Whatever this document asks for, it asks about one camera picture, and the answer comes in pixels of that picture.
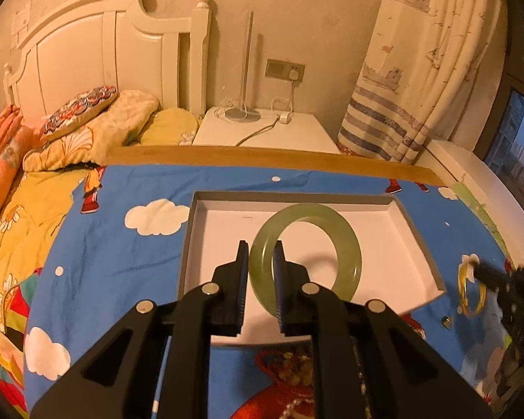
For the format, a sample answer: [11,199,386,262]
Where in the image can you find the grey shallow cardboard tray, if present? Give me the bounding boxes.
[178,191,446,346]

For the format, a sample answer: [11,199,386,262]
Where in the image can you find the white bedside table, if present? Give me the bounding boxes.
[193,107,340,154]

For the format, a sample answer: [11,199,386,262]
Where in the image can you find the white wooden headboard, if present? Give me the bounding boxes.
[3,0,212,118]

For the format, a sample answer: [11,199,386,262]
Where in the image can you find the gold bangle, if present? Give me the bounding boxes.
[457,260,487,317]

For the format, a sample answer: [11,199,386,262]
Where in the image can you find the embroidered round cushion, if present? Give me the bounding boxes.
[40,85,118,141]

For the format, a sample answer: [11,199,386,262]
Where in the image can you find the patterned cream curtain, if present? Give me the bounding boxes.
[338,0,504,164]

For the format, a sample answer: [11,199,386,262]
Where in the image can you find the gold coin bead bracelet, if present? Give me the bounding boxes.
[269,352,315,387]

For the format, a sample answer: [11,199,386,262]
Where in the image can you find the white window sill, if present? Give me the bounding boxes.
[415,140,524,266]

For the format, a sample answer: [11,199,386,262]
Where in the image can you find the white charger plug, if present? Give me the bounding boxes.
[289,68,299,81]

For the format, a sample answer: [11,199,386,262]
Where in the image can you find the blue cartoon bedsheet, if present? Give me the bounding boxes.
[24,166,510,407]

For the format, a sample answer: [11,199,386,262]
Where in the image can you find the cream shell pattern pillow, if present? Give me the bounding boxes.
[22,90,160,172]

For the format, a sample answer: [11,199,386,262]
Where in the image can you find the white power adapter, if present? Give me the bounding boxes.
[278,112,292,125]

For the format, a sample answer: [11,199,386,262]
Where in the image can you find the green jade bangle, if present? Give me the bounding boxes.
[249,203,362,316]

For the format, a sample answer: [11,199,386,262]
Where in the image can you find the folded pink quilt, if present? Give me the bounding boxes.
[0,105,34,211]

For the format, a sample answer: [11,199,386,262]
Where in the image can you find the small green pendant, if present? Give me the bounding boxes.
[441,316,453,329]

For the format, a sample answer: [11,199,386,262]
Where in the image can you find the yellow floral duvet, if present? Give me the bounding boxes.
[0,169,88,418]

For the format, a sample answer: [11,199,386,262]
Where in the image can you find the wall socket panel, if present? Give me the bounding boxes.
[265,59,305,82]

